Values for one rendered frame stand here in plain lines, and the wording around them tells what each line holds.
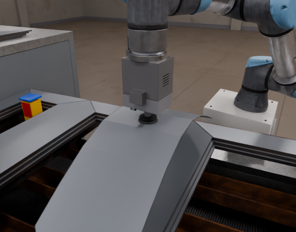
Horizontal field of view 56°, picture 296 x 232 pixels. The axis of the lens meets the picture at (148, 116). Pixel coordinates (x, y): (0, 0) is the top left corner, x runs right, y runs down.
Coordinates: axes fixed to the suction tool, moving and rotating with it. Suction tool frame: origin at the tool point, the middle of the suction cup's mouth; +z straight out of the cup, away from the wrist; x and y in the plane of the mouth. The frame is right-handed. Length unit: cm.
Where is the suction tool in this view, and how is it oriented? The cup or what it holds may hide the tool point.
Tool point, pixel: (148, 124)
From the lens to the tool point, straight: 61.0
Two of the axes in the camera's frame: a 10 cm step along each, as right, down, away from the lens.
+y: 8.5, 2.2, -4.7
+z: 0.0, 9.0, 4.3
